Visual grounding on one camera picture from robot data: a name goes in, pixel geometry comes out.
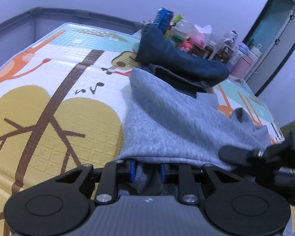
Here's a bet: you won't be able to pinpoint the olive green chair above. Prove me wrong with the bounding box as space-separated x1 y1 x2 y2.
280 120 295 138

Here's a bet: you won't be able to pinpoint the pink bottle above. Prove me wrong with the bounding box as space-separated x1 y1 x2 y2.
231 55 253 78

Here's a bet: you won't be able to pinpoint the blue box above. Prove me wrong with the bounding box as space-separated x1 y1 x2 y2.
153 7 174 34

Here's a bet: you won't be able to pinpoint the green lidded jar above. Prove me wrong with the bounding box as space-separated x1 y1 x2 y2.
171 35 184 48

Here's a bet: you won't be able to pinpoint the dark navy folded garment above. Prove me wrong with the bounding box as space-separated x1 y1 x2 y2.
136 24 229 98

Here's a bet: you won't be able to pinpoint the grey playpen fence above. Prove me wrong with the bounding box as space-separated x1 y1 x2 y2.
0 7 143 67

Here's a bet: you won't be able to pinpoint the grey knit sweater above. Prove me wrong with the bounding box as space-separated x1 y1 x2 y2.
119 68 270 195

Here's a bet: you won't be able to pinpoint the colourful foam play mat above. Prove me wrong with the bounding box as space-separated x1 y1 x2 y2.
0 23 293 235

